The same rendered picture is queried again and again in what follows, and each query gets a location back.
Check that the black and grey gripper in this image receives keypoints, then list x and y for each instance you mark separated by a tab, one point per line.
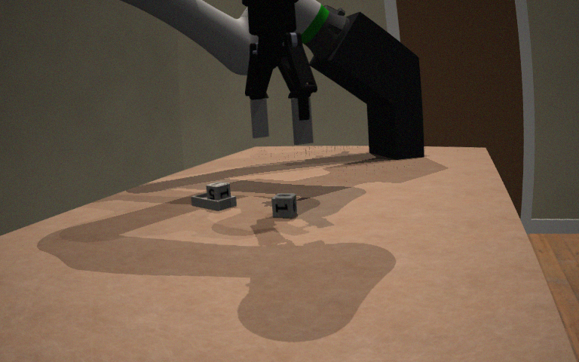
273	21

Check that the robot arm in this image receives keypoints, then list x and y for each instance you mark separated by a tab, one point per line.
228	39

